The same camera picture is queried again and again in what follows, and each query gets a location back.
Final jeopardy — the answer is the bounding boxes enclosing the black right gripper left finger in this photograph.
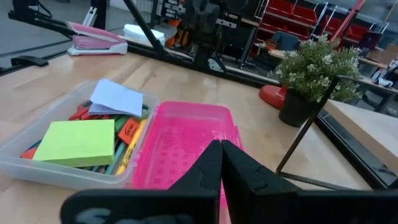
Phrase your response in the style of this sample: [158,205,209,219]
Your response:
[60,139,223,224]

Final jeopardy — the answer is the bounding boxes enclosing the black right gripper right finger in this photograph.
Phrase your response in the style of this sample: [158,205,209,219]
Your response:
[221,139,398,224]

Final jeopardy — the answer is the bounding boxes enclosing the pink and clear pencil box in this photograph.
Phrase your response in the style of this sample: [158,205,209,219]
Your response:
[0,80,245,224]

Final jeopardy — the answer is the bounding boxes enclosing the yellow marker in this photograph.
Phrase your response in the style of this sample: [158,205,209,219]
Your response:
[114,119,147,176]

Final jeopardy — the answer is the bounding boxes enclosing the teal pencil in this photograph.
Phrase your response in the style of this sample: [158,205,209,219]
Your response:
[104,141,127,176]

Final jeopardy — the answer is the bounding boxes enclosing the orange eraser with black print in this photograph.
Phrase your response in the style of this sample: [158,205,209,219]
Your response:
[117,117,141,146]

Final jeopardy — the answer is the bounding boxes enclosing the pale purple sticky notes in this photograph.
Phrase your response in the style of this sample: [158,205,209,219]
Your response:
[88,77,144,118]

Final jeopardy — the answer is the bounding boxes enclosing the green sticky notes pad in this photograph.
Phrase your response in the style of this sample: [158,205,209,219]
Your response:
[32,119,116,168]

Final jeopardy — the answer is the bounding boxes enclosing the red handled scissors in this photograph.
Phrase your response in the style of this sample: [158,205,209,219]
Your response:
[68,99,111,121]

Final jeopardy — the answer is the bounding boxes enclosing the small orange block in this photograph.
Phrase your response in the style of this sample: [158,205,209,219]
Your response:
[20,147,40,161]

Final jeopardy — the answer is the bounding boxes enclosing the red desk lamp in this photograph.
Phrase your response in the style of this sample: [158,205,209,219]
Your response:
[258,0,368,110]

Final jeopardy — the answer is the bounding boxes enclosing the potted green plant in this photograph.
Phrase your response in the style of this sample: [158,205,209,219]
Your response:
[275,34,363,128]

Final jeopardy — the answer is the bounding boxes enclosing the orange tool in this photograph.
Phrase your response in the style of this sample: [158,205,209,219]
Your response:
[166,19,190,47]

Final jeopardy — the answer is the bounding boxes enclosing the white bundle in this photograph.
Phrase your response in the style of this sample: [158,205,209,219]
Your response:
[123,24,166,47]

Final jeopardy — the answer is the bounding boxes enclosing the pink stapler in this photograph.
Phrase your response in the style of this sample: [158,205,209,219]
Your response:
[66,21,129,57]

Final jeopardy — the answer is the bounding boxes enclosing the red storage bin rack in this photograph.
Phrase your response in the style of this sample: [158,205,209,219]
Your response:
[254,0,383,43]

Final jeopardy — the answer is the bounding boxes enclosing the wooden shelf with black frame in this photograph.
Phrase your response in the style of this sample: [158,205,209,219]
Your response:
[275,75,398,191]

